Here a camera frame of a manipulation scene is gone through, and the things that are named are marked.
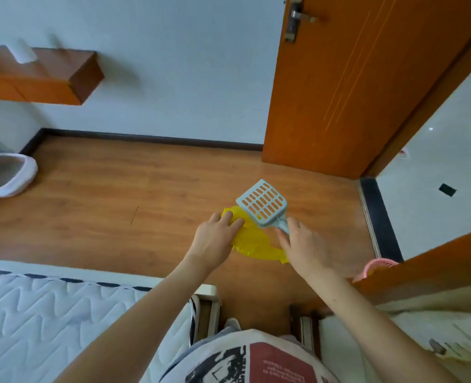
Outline person's left hand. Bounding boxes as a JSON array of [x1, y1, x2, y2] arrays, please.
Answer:
[[185, 211, 245, 272]]

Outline person's right hand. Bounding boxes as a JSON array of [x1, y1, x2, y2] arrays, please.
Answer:
[[275, 217, 334, 278]]

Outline yellow plastic bag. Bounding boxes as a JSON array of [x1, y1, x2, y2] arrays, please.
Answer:
[[221, 206, 291, 264]]

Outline white bed frame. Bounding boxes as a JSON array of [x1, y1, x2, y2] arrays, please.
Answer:
[[0, 257, 222, 344]]

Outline person's blue jeans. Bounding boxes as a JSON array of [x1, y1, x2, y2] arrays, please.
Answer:
[[181, 318, 242, 355]]

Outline brown wooden wall shelf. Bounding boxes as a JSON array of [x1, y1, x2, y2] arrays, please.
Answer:
[[0, 43, 105, 106]]

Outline brown wooden door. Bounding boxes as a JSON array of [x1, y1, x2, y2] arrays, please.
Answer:
[[262, 0, 471, 180]]

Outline white wooden wardrobe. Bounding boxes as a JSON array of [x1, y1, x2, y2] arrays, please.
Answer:
[[291, 225, 471, 383]]

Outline light blue litter scoop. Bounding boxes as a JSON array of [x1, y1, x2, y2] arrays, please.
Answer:
[[235, 179, 291, 236]]

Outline white oval litter box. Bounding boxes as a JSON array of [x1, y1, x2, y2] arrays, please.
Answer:
[[0, 152, 39, 198]]

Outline black door threshold strip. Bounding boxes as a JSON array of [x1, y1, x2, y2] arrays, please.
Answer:
[[359, 177, 404, 263]]

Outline pink plastic waste basket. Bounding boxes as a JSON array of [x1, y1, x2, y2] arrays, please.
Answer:
[[352, 258, 400, 284]]

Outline metal door handle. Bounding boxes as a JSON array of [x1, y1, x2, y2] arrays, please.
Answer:
[[284, 0, 320, 44]]

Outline person's left forearm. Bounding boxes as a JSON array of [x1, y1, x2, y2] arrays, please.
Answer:
[[53, 255, 216, 383]]

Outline white quilted mattress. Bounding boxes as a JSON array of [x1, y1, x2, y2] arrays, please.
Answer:
[[0, 269, 196, 383]]

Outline person's right forearm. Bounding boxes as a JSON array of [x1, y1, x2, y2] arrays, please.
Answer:
[[303, 271, 460, 383]]

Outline brown wooden door frame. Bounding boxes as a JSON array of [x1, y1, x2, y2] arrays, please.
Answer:
[[363, 19, 471, 178]]

